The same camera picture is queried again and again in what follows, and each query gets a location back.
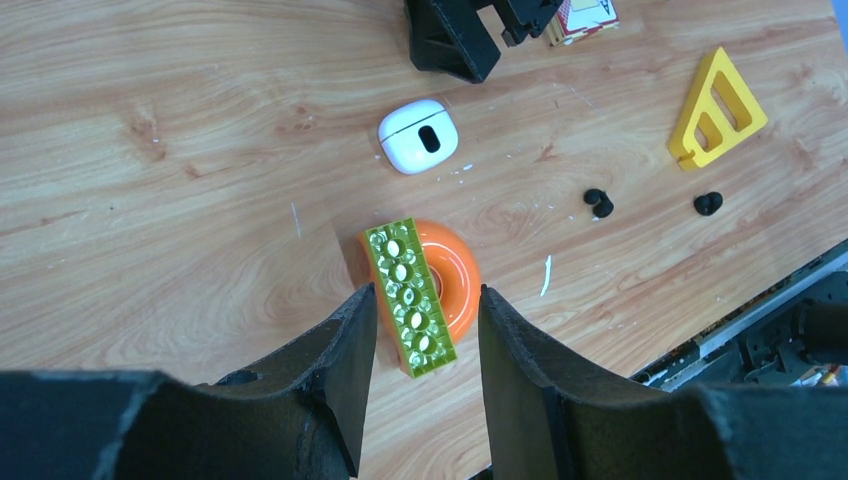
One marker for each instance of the white earbud charging case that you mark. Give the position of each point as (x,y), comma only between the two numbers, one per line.
(418,136)

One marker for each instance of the white plastic scrap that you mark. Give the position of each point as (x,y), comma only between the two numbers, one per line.
(547,276)

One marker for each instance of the playing card box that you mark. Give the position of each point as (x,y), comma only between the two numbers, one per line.
(577,19)

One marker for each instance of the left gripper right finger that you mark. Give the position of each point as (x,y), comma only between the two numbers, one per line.
(553,414)

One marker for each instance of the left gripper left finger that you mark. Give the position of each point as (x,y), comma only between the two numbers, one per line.
(297,413)

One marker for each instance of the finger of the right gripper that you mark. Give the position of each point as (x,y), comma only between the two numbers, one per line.
(448,36)

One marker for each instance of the yellow triangle block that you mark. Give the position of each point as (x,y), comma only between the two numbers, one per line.
(719,113)

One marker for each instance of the orange half ring block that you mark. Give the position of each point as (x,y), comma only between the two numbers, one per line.
(456,274)

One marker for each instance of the green toy brick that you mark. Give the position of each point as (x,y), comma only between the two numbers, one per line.
(407,296)

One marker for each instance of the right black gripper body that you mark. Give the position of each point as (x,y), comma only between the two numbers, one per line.
(522,18)

